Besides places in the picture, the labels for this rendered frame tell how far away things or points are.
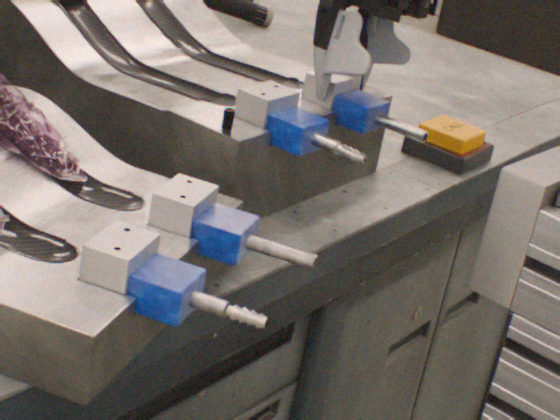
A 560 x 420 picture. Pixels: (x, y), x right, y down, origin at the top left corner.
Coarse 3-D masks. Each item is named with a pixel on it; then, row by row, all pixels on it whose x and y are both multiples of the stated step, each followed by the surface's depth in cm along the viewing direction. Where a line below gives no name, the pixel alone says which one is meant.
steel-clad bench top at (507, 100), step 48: (288, 0) 182; (288, 48) 155; (432, 48) 169; (432, 96) 146; (480, 96) 150; (528, 96) 154; (384, 144) 125; (528, 144) 134; (336, 192) 109; (384, 192) 111; (432, 192) 114; (288, 240) 97; (336, 240) 99; (240, 288) 88; (0, 384) 70
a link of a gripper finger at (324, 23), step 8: (320, 0) 99; (328, 0) 99; (336, 0) 99; (344, 0) 100; (320, 8) 99; (328, 8) 99; (336, 8) 99; (344, 8) 100; (320, 16) 99; (328, 16) 99; (336, 16) 100; (320, 24) 100; (328, 24) 100; (320, 32) 100; (328, 32) 100; (320, 40) 101; (328, 40) 100
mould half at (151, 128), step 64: (0, 0) 107; (128, 0) 117; (192, 0) 124; (0, 64) 110; (64, 64) 104; (192, 64) 113; (256, 64) 116; (128, 128) 101; (192, 128) 96; (256, 128) 96; (384, 128) 114; (256, 192) 98; (320, 192) 108
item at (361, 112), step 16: (336, 80) 104; (352, 80) 106; (304, 96) 106; (336, 96) 104; (352, 96) 105; (368, 96) 106; (352, 112) 104; (368, 112) 103; (384, 112) 105; (352, 128) 104; (368, 128) 104; (400, 128) 103; (416, 128) 102
